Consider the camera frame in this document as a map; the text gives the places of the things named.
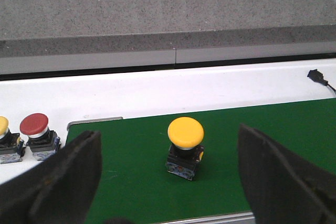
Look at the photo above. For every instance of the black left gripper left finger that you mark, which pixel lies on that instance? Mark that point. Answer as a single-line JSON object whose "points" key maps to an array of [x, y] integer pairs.
{"points": [[58, 190]]}

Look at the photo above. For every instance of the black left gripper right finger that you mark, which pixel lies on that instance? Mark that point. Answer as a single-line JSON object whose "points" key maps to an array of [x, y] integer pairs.
{"points": [[281, 186]]}

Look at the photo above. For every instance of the yellow mushroom push button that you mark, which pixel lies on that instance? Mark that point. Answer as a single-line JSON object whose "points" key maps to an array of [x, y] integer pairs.
{"points": [[12, 145], [186, 151]]}

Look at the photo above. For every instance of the red mushroom push button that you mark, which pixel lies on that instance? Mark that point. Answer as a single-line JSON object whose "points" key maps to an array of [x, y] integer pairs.
{"points": [[42, 141]]}

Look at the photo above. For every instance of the green conveyor belt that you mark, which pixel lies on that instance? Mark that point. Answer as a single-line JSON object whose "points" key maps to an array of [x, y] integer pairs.
{"points": [[135, 183]]}

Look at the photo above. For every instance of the grey stone slab left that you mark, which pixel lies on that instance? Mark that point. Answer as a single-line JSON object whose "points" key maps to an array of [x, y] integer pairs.
{"points": [[63, 27]]}

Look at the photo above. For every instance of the aluminium conveyor side rail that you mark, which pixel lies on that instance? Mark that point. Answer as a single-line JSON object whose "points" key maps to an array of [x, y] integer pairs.
{"points": [[240, 217]]}

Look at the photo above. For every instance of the black cable plug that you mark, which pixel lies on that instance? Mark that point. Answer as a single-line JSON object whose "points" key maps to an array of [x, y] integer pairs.
{"points": [[318, 77]]}

